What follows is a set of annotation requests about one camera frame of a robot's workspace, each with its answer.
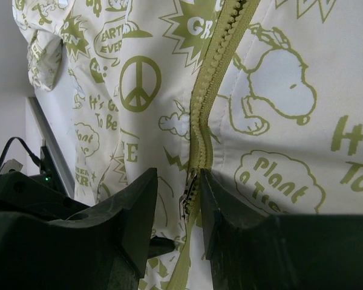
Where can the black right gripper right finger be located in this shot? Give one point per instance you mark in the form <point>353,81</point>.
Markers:
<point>247,250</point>

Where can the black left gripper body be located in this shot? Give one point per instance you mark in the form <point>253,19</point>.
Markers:
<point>19,192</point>

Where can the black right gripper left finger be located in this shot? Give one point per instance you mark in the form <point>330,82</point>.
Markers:
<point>102,247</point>

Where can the silver zipper pull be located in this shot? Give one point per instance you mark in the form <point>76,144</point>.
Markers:
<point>189,202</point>

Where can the cream green printed hooded jacket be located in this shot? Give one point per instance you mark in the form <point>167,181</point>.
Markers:
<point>268,95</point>

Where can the aluminium table edge rail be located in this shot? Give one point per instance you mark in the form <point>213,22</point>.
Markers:
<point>57,157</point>

